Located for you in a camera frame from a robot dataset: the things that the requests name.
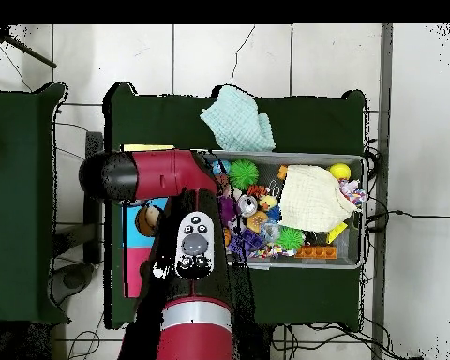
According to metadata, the mint green knitted cloth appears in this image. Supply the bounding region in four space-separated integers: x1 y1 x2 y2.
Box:
201 84 278 154

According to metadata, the wooden box with three holes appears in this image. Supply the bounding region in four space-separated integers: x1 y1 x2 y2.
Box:
121 143 177 299

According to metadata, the purple spiky ball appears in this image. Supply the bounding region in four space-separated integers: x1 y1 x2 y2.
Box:
218 196 238 226

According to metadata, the green spiky ball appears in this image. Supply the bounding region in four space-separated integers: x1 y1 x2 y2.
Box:
229 158 260 191
277 227 304 251

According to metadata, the blue globe ball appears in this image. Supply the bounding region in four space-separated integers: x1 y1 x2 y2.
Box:
213 158 231 176

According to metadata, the white ball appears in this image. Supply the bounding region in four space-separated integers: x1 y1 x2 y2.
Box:
144 208 165 231

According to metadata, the cream knitted cloth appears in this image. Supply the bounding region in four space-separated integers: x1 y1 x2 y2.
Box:
278 164 357 233

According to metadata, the orange plastic tray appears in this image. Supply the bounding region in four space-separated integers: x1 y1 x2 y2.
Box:
295 246 338 261

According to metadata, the plain yellow ball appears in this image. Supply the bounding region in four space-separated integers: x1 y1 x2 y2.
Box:
329 162 353 181

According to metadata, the green cloth side table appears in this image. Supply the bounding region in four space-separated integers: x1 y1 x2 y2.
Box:
0 83 68 325

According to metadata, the shallow wire mesh bin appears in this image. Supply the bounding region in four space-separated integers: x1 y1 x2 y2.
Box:
209 152 365 269

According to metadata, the black cable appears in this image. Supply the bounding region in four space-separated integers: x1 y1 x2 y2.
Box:
367 208 450 223

